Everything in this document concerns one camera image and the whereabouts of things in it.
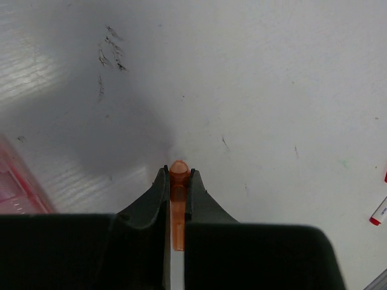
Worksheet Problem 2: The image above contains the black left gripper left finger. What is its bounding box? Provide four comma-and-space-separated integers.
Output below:
1, 167, 171, 289

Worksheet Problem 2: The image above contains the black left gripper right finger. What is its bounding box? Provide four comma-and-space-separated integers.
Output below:
184, 170, 345, 289

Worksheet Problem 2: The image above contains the pink highlighter pen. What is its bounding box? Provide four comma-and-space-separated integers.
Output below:
1, 135, 56, 214

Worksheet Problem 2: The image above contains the orange highlighter pen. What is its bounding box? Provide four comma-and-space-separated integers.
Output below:
169, 160, 190, 251

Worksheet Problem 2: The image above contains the white pen with red tip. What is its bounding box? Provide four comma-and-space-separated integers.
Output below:
369, 198, 387, 226

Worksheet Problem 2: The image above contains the aluminium rail frame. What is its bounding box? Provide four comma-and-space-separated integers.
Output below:
364, 269, 387, 290

